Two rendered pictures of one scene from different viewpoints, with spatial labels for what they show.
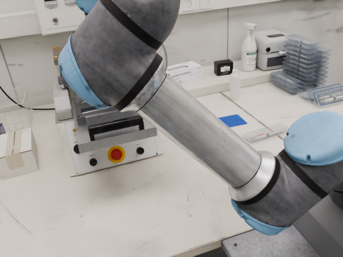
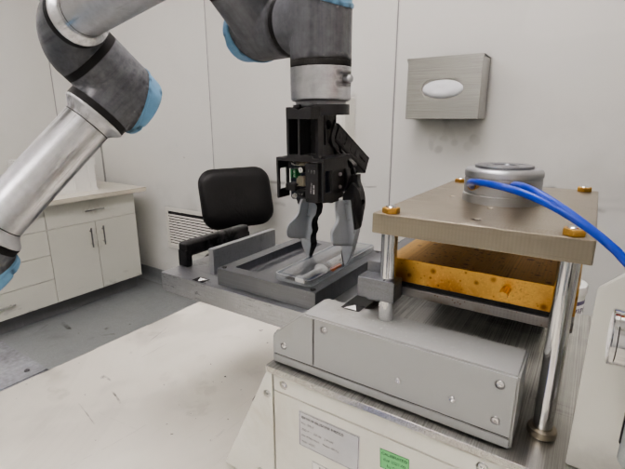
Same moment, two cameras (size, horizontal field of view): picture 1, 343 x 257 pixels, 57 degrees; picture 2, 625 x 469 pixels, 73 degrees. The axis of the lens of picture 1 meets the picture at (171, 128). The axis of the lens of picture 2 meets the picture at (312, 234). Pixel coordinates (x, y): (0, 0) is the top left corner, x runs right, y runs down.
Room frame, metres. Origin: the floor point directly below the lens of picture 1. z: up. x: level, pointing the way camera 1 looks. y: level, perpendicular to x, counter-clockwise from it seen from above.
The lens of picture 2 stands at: (1.41, -0.18, 1.19)
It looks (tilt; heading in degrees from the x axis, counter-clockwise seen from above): 15 degrees down; 140
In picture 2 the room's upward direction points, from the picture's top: straight up
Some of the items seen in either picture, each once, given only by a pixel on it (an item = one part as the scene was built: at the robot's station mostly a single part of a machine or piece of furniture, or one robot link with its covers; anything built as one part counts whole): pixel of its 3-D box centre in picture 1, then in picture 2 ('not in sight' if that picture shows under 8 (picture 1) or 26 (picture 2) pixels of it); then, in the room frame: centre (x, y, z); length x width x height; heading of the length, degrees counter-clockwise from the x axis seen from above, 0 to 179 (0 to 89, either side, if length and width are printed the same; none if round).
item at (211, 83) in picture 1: (221, 76); not in sight; (1.68, -0.30, 0.77); 0.84 x 0.30 x 0.04; 107
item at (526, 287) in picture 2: not in sight; (493, 240); (1.20, 0.27, 1.07); 0.22 x 0.17 x 0.10; 106
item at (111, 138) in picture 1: (109, 113); (280, 268); (0.90, 0.19, 0.97); 0.30 x 0.22 x 0.08; 16
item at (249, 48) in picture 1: (249, 47); not in sight; (1.70, -0.46, 0.92); 0.09 x 0.08 x 0.25; 24
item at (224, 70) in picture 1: (223, 67); not in sight; (1.66, -0.31, 0.83); 0.09 x 0.06 x 0.07; 99
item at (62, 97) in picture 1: (62, 97); not in sight; (1.09, 0.39, 0.97); 0.25 x 0.05 x 0.07; 16
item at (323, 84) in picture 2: not in sight; (323, 87); (1.00, 0.19, 1.23); 0.08 x 0.08 x 0.05
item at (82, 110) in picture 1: (106, 104); (305, 266); (0.95, 0.20, 0.98); 0.20 x 0.17 x 0.03; 106
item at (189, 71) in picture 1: (178, 74); not in sight; (1.61, -0.06, 0.83); 0.23 x 0.12 x 0.07; 116
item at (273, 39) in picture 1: (270, 49); not in sight; (1.76, -0.59, 0.88); 0.25 x 0.20 x 0.17; 11
